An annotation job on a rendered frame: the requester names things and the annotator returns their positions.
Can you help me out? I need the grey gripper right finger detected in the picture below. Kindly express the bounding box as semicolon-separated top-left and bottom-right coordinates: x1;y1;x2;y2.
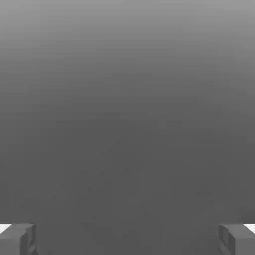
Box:
217;223;255;255

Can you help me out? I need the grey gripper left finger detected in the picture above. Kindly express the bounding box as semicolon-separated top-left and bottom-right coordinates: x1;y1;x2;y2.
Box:
0;223;38;255

